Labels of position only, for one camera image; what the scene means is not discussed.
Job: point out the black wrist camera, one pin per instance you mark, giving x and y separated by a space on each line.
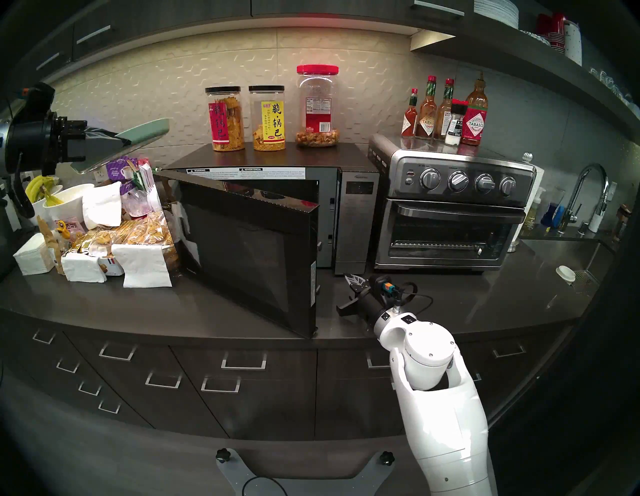
40 97
380 287

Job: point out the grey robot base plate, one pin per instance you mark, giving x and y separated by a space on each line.
350 482

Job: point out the purple snack bag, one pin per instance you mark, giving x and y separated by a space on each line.
119 172

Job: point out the light green plate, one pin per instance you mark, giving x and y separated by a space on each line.
150 129

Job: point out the dark lower drawer cabinet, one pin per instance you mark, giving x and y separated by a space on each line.
270 405

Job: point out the pink snack packet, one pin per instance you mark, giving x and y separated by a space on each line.
75 227

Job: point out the large white bowl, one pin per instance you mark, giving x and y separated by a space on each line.
72 201

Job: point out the wrapped pastries pile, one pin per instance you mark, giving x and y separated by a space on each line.
140 231

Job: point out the dark upper cabinet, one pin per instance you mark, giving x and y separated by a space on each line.
175 15

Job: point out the clear pink plastic bag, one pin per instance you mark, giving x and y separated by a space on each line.
137 205

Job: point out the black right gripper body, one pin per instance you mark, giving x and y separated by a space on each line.
372 305

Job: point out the white cup stack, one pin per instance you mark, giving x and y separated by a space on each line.
573 44

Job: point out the snack jar pink label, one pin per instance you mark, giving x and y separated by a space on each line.
225 125

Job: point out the yellow banana bunch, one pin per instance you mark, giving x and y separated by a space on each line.
37 186

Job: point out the brown snack packet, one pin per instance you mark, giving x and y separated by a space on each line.
50 241

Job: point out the bananas in white bowl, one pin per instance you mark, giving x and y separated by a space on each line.
32 215

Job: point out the stainless steel toaster oven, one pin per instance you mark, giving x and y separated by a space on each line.
445 235

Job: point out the clear dish soap bottle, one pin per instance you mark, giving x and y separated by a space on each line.
531 218

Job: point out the white plate stack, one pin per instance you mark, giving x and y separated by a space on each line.
496 11

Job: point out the clear jar red lid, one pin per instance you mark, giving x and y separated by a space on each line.
317 115

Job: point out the brown sauce bottle Tabasco label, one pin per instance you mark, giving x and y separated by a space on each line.
426 122

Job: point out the white wall outlet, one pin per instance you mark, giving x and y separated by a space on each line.
612 192
101 176

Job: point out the brown bottle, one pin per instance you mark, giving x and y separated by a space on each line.
621 223

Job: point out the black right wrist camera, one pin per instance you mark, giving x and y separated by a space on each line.
380 287

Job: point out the stainless steel sink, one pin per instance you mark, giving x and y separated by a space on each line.
560 253

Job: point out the small red hot sauce bottle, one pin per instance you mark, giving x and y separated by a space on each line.
409 125

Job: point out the black base knob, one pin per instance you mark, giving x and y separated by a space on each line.
386 458
223 455

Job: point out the chrome kitchen faucet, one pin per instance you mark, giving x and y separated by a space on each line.
594 167

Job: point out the red cup stack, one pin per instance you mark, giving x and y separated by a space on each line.
555 34

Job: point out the black microwave oven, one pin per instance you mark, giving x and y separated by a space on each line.
250 240

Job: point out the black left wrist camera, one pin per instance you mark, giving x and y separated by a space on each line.
40 97

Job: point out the white paper bag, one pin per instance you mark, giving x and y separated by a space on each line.
102 205

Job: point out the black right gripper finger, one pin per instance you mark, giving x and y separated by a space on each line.
350 306
357 281

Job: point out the small white sink cup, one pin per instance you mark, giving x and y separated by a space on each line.
565 274

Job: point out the dark wall shelf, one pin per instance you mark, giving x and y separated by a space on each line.
520 59

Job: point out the white napkin stack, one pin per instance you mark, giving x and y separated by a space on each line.
32 256

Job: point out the white box French flag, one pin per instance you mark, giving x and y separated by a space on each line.
114 266

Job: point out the white paper towel roll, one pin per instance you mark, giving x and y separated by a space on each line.
539 179

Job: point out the large white draped napkin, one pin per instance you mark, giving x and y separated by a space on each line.
147 270

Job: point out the black countertop appliance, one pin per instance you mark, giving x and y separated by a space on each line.
6 245

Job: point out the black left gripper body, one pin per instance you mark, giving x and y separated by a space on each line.
35 140

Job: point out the silver towel holder knob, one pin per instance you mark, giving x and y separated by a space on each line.
527 158

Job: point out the snack jar yellow label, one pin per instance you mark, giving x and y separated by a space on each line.
267 125

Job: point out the small white draped napkin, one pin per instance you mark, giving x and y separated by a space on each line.
82 268

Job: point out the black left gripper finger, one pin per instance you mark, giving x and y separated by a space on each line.
100 140
95 130

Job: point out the large orange Tabasco bottle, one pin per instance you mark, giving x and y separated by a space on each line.
475 125

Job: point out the green red tea packets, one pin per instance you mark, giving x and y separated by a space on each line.
145 175

